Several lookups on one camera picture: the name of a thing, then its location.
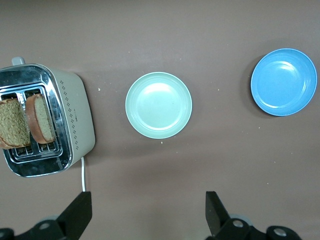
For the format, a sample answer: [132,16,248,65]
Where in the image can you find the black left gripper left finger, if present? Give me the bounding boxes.
[0,191,93,240]

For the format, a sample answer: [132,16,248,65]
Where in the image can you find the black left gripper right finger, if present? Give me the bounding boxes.
[205,191,301,240]

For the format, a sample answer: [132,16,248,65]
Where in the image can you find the brown crust bread slice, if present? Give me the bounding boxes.
[25,93,57,145]
[0,98,32,150]

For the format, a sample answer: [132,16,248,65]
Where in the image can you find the pale green plate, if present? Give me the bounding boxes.
[125,71,193,140]

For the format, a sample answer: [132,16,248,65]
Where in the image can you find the blue plate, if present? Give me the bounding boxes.
[250,48,318,117]

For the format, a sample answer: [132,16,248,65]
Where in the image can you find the beige chrome two-slot toaster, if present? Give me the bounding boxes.
[0,56,96,178]

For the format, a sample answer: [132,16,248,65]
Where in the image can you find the white toaster power cable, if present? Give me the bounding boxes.
[80,156,88,193]

